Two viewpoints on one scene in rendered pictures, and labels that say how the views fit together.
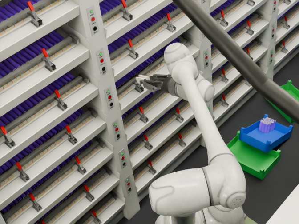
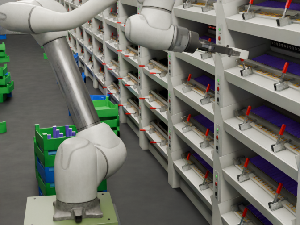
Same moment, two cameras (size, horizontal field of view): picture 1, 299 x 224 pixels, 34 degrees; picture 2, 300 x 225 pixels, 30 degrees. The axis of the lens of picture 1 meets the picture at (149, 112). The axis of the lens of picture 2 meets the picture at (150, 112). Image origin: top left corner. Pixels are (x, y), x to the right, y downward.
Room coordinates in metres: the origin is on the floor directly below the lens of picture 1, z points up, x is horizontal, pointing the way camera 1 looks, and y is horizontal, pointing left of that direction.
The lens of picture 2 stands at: (2.50, -1.88, 1.12)
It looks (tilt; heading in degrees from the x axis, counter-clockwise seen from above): 14 degrees down; 118
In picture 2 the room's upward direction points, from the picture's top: 1 degrees counter-clockwise
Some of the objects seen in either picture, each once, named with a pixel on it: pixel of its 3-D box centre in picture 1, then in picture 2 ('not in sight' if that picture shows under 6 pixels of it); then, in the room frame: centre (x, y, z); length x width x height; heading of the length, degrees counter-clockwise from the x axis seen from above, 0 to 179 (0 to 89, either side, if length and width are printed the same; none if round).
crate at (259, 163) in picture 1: (249, 154); not in sight; (1.99, -0.56, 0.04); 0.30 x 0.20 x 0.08; 42
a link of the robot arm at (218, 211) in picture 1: (223, 214); (77, 167); (1.31, -0.26, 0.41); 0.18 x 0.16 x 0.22; 93
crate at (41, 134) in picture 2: not in sight; (69, 133); (0.90, 0.25, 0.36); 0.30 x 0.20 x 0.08; 51
